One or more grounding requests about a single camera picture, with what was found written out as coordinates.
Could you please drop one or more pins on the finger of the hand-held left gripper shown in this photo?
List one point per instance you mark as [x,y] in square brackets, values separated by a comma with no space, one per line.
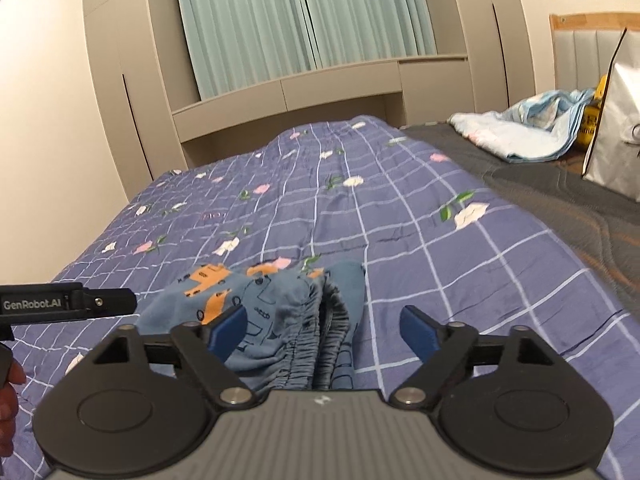
[112,301]

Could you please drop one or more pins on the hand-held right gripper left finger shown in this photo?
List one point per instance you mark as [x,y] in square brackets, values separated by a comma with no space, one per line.
[227,331]

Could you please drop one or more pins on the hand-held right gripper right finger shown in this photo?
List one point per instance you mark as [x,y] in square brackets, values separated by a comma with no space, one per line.
[417,331]

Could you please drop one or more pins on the blue pants with orange print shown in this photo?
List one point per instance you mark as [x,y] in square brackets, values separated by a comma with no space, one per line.
[280,320]

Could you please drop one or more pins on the person's left hand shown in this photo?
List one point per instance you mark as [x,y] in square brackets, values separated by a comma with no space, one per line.
[9,410]

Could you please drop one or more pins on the purple checked floral bed sheet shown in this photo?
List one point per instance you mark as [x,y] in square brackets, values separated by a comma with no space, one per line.
[350,210]

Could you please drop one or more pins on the dark grey quilted mattress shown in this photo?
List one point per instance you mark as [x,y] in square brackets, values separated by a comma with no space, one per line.
[550,200]

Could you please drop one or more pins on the beige built-in cabinet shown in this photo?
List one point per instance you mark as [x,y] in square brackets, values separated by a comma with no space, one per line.
[125,85]

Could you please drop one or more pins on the light blue printed blanket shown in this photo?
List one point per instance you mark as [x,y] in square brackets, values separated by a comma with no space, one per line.
[530,127]

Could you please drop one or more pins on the yellow package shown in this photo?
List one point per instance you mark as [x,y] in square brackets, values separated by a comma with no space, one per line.
[592,120]

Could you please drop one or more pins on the white paper bag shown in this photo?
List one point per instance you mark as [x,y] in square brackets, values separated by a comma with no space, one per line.
[617,125]

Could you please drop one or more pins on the wooden padded headboard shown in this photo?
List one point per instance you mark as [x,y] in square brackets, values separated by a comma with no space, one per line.
[580,55]

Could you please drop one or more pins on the pale green curtain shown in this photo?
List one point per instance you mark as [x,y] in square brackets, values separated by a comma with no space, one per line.
[300,15]

